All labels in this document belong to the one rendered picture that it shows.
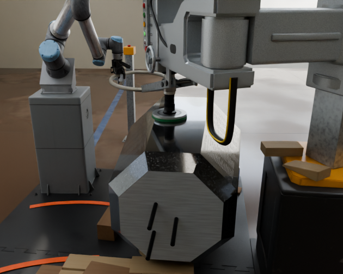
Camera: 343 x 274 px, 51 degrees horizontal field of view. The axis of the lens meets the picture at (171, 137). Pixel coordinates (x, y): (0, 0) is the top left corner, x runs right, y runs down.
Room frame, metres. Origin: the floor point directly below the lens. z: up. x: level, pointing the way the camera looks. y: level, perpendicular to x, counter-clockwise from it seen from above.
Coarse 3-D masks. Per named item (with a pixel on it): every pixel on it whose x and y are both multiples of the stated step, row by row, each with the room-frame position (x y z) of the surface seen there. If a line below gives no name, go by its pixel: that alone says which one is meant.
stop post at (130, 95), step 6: (126, 48) 3.93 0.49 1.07; (132, 48) 3.92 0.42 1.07; (126, 54) 3.93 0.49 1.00; (132, 54) 3.92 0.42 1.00; (126, 60) 3.95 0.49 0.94; (132, 60) 3.95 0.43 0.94; (132, 66) 3.95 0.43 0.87; (126, 78) 3.95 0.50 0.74; (132, 78) 3.94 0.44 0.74; (126, 84) 3.95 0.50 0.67; (132, 84) 3.94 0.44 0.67; (132, 96) 3.95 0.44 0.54; (132, 102) 3.95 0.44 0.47; (132, 108) 3.95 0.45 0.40; (132, 114) 3.95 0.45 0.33; (132, 120) 3.95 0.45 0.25
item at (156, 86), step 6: (174, 78) 1.90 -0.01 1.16; (186, 78) 2.02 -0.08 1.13; (150, 84) 2.30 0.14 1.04; (156, 84) 2.18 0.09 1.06; (162, 84) 2.05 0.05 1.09; (174, 84) 1.89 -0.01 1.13; (186, 84) 2.02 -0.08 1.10; (192, 84) 1.94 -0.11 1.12; (144, 90) 2.44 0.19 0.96; (150, 90) 2.30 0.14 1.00; (156, 90) 2.34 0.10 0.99; (162, 90) 2.42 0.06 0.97
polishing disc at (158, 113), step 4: (176, 108) 2.23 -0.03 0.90; (152, 112) 2.14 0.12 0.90; (156, 112) 2.14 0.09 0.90; (160, 112) 2.14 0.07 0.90; (176, 112) 2.14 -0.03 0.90; (180, 112) 2.14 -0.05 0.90; (184, 112) 2.14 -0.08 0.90; (156, 116) 2.06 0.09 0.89; (160, 116) 2.05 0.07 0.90; (164, 116) 2.05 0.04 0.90; (168, 116) 2.05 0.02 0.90; (172, 116) 2.05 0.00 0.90; (176, 116) 2.05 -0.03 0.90; (180, 116) 2.06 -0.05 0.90; (184, 116) 2.08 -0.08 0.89
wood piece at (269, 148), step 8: (264, 144) 1.78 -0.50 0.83; (272, 144) 1.78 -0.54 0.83; (280, 144) 1.78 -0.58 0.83; (288, 144) 1.79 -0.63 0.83; (296, 144) 1.79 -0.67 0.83; (264, 152) 1.75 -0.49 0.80; (272, 152) 1.73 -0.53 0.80; (280, 152) 1.74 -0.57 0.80; (288, 152) 1.74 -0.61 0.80; (296, 152) 1.74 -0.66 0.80
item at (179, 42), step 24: (192, 0) 1.59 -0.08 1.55; (216, 0) 1.40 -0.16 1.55; (240, 0) 1.43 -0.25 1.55; (168, 24) 1.90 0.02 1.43; (192, 24) 1.67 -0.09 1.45; (168, 48) 1.86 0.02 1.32; (192, 48) 1.68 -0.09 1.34; (168, 72) 1.90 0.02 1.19; (192, 72) 1.57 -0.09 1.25; (216, 72) 1.41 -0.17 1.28; (240, 72) 1.43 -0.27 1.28
